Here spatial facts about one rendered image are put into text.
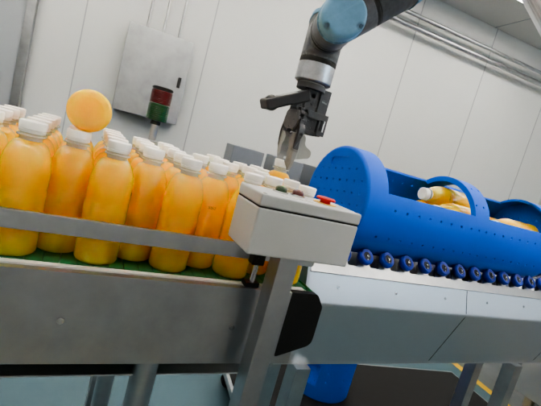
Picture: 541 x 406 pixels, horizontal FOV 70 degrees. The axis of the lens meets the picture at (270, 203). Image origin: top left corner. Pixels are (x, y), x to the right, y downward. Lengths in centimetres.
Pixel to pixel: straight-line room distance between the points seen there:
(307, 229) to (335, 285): 38
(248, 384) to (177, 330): 16
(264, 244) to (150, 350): 30
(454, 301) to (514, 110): 520
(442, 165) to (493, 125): 92
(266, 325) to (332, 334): 41
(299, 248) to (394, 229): 44
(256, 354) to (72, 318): 32
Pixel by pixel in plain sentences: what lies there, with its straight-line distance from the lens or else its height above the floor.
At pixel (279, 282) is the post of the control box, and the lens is 70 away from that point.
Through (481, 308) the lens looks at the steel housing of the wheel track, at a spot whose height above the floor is 86.
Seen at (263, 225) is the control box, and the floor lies 105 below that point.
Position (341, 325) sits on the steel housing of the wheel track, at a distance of 110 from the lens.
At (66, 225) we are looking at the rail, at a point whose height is 97.
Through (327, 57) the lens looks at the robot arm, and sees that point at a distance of 97.
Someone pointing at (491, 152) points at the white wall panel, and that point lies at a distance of 618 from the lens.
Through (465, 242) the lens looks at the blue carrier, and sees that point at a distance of 127.
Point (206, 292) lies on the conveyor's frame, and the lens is 75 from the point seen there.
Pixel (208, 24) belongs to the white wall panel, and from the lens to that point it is 439.
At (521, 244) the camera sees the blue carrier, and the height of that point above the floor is 109.
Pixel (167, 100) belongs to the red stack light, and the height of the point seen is 123.
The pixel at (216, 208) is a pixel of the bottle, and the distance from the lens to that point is 77.
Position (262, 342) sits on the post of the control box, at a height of 83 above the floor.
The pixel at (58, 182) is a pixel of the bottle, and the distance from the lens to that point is 74.
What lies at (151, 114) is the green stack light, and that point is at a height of 117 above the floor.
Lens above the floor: 117
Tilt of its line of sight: 8 degrees down
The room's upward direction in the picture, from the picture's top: 15 degrees clockwise
